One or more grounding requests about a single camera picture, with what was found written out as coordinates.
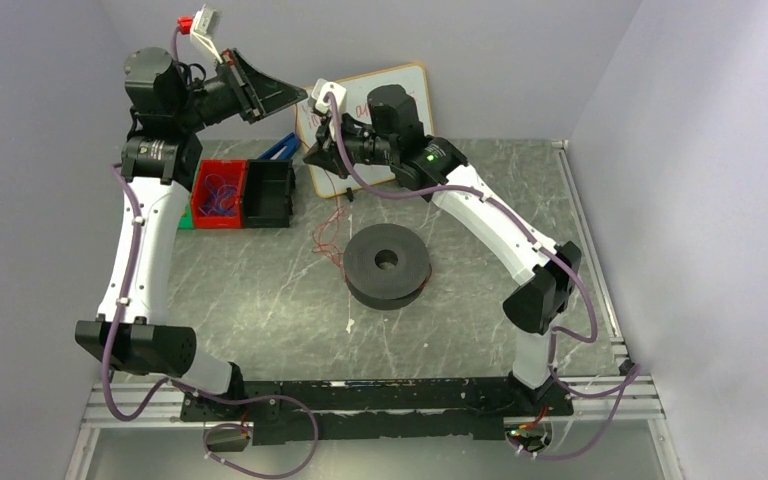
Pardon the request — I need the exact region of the yellow framed whiteboard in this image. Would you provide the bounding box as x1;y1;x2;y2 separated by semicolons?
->
295;62;434;198

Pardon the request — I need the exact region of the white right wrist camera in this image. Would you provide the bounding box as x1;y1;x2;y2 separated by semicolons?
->
308;78;347;115

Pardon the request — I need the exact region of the blue tool behind bins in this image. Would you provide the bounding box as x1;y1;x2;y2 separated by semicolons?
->
257;133;301;160

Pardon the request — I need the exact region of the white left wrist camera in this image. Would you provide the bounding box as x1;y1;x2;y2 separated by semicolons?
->
177;4;222;64

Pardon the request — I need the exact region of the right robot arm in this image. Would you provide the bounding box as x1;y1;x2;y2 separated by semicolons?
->
304;79;583;398

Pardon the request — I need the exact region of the aluminium frame rail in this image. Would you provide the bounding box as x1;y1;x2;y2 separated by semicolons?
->
66;374;684;479

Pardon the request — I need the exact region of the blue cables bundle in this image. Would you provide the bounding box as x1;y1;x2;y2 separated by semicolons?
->
199;173;243;217

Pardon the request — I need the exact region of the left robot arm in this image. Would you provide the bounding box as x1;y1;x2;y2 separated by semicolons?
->
75;47;307;395

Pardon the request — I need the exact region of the black storage bin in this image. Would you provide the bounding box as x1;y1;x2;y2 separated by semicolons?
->
240;159;296;229

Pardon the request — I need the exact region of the black perforated cable spool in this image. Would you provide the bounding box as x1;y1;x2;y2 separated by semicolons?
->
342;223;432;311

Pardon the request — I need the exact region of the red storage bin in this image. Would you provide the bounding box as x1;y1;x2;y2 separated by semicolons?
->
190;159;247;229

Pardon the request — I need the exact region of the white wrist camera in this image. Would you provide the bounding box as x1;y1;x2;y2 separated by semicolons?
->
177;4;222;64
308;78;347;115

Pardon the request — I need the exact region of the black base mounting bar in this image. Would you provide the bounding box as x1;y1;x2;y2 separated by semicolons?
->
180;375;574;446

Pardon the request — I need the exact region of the green storage bin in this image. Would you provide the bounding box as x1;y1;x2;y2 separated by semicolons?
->
178;202;194;230

